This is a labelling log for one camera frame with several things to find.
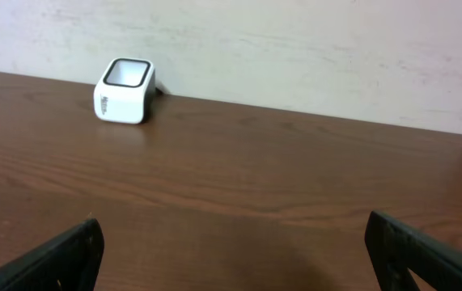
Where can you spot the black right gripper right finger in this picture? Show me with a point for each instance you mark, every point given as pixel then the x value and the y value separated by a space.
pixel 397 251

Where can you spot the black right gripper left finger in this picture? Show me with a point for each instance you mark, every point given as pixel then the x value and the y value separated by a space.
pixel 69 261

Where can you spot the white barcode scanner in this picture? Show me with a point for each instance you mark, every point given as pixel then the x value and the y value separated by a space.
pixel 125 91

